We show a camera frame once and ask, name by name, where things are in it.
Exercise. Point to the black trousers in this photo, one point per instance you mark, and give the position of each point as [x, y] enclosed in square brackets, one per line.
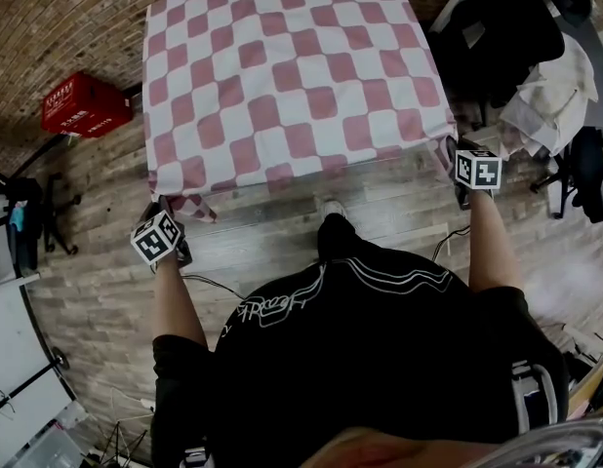
[336, 237]

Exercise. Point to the grey head-mount rim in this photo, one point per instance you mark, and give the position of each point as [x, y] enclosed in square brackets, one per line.
[550, 444]

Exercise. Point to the black printed t-shirt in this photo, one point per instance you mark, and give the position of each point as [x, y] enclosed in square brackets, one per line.
[360, 359]

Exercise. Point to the pink checkered tablecloth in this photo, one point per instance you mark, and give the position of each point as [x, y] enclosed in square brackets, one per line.
[292, 81]

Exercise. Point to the white sneaker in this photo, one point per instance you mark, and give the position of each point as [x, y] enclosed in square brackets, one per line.
[333, 207]

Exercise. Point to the black mesh office chair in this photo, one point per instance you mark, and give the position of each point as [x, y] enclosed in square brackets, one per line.
[501, 32]

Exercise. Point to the blue item on chair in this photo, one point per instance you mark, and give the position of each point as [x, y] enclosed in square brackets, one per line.
[18, 215]

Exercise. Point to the white desk with black edge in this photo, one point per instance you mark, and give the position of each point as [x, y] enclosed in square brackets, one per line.
[13, 339]

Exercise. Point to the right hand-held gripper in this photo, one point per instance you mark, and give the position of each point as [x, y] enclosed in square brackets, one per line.
[479, 171]

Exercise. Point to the person's left forearm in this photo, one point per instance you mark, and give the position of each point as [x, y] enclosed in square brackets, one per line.
[177, 300]

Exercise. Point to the red fire equipment box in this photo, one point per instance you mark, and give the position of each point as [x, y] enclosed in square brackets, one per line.
[84, 107]

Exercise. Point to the clear plastic box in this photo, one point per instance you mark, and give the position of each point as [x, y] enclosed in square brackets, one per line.
[48, 444]

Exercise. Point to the person's right forearm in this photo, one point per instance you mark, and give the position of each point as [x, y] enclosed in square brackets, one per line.
[494, 246]

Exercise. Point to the crumpled white cloth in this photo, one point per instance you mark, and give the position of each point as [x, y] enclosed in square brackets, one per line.
[550, 95]

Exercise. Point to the black tripod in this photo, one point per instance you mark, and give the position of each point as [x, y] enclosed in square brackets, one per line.
[118, 444]

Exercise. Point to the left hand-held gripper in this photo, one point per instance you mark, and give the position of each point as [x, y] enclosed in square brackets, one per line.
[155, 239]

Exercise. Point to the black pole with disc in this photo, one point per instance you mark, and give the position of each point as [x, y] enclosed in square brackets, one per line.
[61, 362]

